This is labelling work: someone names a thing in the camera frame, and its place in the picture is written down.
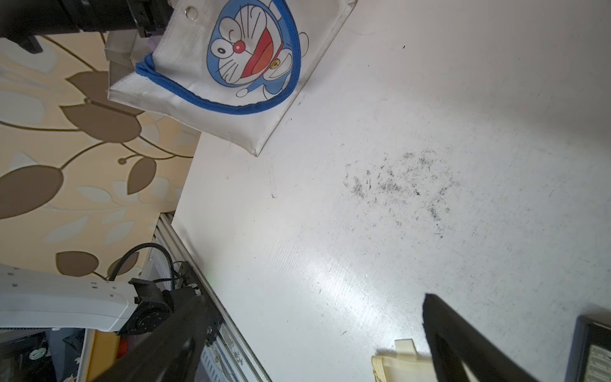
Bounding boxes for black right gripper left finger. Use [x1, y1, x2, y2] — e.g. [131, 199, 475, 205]
[96, 296, 210, 382]

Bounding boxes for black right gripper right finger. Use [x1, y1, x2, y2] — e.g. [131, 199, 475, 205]
[423, 294, 534, 381]

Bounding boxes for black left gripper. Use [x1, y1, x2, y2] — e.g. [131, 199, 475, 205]
[1, 0, 173, 53]

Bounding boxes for yellow trimmed mesh pouch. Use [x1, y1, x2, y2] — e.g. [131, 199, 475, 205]
[371, 339, 437, 382]

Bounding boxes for white canvas tote bag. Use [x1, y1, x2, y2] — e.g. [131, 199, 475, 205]
[108, 1, 355, 155]

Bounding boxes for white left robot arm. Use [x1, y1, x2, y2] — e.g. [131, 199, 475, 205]
[1, 1, 192, 332]

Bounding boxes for black screwdriver bit case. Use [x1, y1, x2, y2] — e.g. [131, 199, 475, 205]
[565, 315, 610, 382]

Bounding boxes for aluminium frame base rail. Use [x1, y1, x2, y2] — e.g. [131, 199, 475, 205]
[154, 213, 271, 381]

